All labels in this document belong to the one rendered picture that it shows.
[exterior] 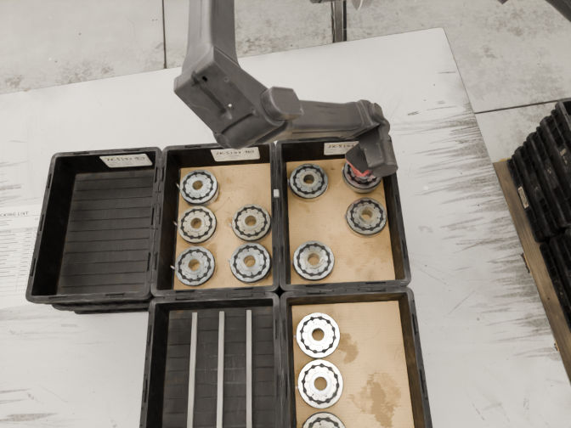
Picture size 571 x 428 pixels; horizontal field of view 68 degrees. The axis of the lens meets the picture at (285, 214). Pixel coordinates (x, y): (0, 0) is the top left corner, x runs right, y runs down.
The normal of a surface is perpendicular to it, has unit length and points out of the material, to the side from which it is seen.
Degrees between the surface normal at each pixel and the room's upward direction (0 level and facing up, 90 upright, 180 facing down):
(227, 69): 54
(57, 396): 0
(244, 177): 0
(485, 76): 0
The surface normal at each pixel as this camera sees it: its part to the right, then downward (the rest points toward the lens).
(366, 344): -0.06, -0.36
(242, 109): -0.18, 0.72
